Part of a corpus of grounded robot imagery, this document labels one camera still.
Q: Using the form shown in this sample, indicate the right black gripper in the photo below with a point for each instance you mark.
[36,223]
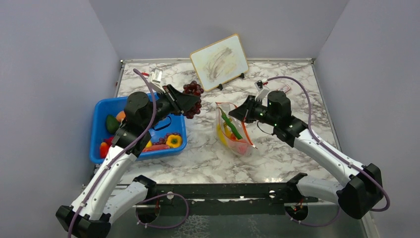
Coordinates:
[244,111]

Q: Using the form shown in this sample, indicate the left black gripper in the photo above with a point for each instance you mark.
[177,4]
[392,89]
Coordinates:
[180,102]

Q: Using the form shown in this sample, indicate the green chili pepper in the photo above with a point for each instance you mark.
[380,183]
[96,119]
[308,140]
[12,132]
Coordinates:
[230,124]

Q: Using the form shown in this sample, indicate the purple grapes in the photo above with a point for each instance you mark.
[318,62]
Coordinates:
[194,89]

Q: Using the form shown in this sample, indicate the clear zip top bag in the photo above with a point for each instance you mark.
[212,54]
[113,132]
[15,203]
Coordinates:
[228,107]

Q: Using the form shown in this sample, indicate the yellow banana bunch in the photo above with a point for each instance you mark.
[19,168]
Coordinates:
[223,133]

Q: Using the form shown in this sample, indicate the peach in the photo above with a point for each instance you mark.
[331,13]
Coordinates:
[120,116]
[243,149]

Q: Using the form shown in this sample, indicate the dark green avocado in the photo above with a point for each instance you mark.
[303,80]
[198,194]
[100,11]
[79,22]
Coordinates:
[111,124]

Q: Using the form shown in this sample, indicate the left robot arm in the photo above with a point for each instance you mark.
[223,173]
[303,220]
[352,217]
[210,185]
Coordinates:
[92,213]

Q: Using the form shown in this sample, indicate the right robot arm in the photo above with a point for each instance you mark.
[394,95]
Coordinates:
[358,187]

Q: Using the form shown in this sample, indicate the blue plastic bin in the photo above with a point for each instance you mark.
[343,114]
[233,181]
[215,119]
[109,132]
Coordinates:
[112,106]

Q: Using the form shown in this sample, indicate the yellow bell pepper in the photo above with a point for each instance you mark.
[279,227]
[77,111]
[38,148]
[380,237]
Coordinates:
[174,141]

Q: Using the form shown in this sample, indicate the small red card box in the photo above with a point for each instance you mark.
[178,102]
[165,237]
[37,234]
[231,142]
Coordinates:
[285,88]

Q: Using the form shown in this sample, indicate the red chili pepper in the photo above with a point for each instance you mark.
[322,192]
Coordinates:
[108,141]

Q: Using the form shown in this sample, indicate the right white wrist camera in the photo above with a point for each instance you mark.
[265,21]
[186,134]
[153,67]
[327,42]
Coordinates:
[263,90]

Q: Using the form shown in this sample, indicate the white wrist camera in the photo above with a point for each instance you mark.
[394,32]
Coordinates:
[155,79]
[263,90]

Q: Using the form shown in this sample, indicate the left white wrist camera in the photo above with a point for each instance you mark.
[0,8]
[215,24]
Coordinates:
[155,79]

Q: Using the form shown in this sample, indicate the whiteboard with yellow frame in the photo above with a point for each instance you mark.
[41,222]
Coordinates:
[220,62]

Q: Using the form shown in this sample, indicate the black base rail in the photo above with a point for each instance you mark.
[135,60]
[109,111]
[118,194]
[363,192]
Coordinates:
[212,199]

